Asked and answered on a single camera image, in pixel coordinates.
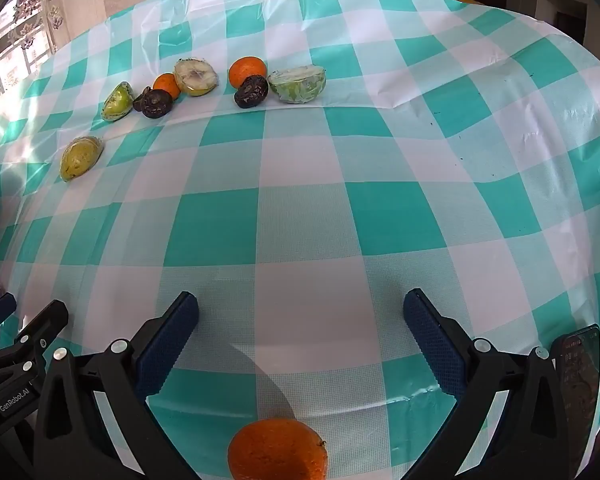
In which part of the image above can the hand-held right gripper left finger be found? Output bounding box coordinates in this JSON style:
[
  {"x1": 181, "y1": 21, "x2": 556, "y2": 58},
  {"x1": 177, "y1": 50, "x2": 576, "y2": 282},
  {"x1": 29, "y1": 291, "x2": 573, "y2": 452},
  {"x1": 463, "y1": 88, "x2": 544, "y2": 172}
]
[{"x1": 32, "y1": 291, "x2": 201, "y2": 480}]

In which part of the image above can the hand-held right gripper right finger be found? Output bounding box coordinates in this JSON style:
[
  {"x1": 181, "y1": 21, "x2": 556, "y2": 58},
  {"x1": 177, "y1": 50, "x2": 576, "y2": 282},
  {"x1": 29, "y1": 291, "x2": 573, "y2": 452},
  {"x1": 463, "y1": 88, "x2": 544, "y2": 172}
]
[{"x1": 402, "y1": 288, "x2": 571, "y2": 480}]

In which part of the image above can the green fruit wedge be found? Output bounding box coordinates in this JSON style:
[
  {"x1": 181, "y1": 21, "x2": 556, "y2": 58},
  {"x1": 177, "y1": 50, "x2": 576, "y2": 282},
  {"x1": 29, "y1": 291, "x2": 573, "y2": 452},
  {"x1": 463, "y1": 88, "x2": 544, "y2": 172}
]
[{"x1": 100, "y1": 81, "x2": 135, "y2": 123}]

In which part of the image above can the beige apple half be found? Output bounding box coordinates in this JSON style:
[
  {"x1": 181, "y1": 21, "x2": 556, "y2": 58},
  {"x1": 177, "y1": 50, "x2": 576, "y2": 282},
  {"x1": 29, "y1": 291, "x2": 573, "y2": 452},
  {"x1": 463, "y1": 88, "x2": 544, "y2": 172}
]
[{"x1": 173, "y1": 58, "x2": 220, "y2": 97}]

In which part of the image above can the large orange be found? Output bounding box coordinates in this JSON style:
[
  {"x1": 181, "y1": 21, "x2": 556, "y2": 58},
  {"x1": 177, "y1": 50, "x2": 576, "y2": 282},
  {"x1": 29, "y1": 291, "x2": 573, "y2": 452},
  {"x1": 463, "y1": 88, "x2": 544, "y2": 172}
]
[{"x1": 227, "y1": 417, "x2": 329, "y2": 480}]

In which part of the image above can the black smartphone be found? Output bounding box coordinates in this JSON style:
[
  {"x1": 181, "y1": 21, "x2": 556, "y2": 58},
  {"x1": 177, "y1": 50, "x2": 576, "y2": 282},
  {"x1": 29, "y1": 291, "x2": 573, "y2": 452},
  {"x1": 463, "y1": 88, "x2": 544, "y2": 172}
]
[{"x1": 550, "y1": 324, "x2": 600, "y2": 480}]

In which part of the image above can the teal checked tablecloth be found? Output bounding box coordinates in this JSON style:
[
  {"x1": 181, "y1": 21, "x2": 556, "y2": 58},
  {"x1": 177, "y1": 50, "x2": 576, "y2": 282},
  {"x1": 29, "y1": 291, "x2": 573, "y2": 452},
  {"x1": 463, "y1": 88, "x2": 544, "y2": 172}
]
[{"x1": 0, "y1": 0, "x2": 600, "y2": 480}]

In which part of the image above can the wrapped yellow-green fruit half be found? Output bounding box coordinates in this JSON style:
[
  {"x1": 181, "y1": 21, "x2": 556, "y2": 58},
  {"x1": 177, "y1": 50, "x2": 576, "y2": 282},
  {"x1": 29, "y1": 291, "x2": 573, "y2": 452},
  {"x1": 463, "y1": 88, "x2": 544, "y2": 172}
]
[{"x1": 60, "y1": 135, "x2": 105, "y2": 182}]

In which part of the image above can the dark brown wrinkled fruit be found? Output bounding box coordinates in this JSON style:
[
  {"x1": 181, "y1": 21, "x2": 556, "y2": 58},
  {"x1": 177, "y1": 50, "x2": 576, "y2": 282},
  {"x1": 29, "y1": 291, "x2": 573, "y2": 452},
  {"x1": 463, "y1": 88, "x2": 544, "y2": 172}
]
[
  {"x1": 141, "y1": 89, "x2": 174, "y2": 119},
  {"x1": 234, "y1": 75, "x2": 269, "y2": 109}
]

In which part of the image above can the small orange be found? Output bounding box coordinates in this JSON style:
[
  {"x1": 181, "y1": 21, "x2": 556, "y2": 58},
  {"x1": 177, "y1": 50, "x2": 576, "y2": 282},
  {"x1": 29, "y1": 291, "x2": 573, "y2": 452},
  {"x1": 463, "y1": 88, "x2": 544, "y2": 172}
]
[{"x1": 152, "y1": 73, "x2": 182, "y2": 100}]

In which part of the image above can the floral lace window curtain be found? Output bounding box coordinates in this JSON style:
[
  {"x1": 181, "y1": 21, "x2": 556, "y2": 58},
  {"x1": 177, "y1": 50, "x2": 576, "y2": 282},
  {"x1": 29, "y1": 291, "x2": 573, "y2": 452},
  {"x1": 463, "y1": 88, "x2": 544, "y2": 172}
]
[{"x1": 0, "y1": 0, "x2": 62, "y2": 107}]

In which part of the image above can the medium orange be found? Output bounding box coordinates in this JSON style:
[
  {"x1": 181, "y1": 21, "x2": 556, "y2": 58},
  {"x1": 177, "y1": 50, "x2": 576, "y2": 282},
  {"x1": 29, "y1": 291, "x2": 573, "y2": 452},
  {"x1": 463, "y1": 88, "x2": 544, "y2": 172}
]
[{"x1": 228, "y1": 56, "x2": 268, "y2": 89}]

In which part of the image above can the wrapped green cabbage half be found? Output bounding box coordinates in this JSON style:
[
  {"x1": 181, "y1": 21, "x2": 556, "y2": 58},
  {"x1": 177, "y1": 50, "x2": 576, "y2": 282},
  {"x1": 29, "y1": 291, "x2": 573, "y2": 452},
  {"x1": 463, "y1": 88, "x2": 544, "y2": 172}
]
[{"x1": 267, "y1": 64, "x2": 327, "y2": 105}]

